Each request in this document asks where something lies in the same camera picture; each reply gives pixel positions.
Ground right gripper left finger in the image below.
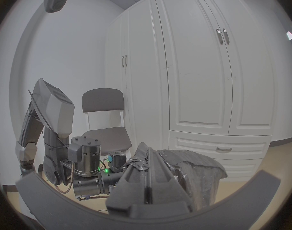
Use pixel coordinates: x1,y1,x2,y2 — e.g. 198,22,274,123
106,148,151,221

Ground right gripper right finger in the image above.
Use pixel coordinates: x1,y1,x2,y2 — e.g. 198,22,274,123
146,148,194,213

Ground black plastic bag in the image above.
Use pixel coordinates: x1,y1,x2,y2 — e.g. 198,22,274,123
123,142,228,211

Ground white chair grey cushions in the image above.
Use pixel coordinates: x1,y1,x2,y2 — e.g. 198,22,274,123
82,88,132,157

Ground white wardrobe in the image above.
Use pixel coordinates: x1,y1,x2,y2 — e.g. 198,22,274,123
104,0,279,184

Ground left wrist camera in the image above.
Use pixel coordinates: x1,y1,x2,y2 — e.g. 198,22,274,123
107,151,126,173

